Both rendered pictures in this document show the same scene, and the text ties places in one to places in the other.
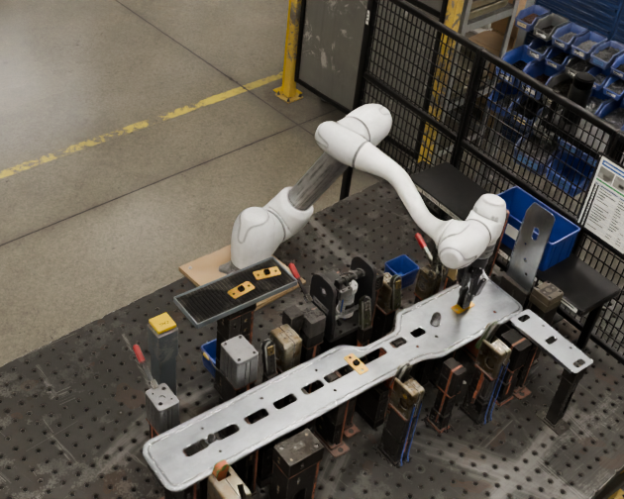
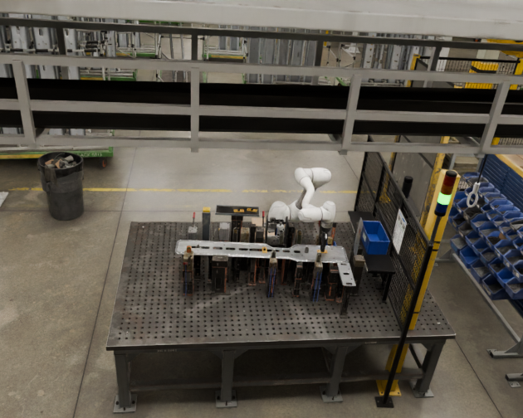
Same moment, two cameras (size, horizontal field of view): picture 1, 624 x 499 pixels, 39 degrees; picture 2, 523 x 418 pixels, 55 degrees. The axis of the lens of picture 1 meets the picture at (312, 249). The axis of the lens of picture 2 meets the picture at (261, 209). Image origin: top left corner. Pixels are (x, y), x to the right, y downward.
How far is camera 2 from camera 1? 2.35 m
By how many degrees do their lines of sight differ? 32
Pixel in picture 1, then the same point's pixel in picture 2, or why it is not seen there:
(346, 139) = (300, 173)
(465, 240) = (307, 210)
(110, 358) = not seen: hidden behind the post
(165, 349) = (204, 219)
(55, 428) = (173, 241)
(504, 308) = (339, 259)
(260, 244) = (276, 214)
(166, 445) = (184, 242)
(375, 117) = (320, 172)
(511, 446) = (316, 312)
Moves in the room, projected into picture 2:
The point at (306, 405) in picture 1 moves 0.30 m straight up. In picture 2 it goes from (236, 252) to (237, 220)
